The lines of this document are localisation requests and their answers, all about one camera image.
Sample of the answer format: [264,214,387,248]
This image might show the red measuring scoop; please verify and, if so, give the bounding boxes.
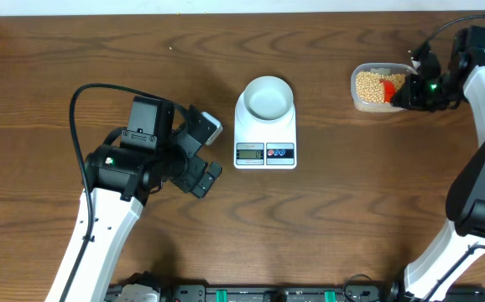
[379,79,396,103]

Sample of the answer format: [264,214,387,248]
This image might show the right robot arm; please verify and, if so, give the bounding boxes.
[385,26,485,301]

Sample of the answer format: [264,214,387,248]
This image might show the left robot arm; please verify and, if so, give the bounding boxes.
[47,96,222,301]

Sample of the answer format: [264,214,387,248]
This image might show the white digital kitchen scale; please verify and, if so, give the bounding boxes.
[233,93,298,169]

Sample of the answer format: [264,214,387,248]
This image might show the grey plastic bowl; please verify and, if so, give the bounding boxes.
[242,75,295,121]

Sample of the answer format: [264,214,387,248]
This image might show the clear plastic bean container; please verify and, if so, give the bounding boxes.
[351,63,416,113]

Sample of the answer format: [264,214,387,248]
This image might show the soybeans in container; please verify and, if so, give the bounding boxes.
[355,71,406,103]

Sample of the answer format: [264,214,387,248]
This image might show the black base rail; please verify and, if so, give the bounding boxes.
[103,271,485,302]

